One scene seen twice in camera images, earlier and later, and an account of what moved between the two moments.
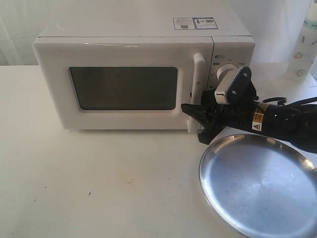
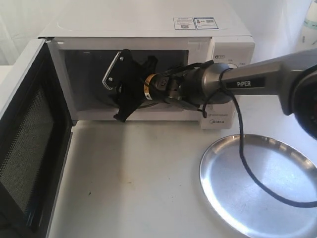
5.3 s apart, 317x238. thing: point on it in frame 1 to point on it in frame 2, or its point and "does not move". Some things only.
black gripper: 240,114 to 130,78
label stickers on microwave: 194,23 does not move
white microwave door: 122,83 to 35,132
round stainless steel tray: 265,187 does not move
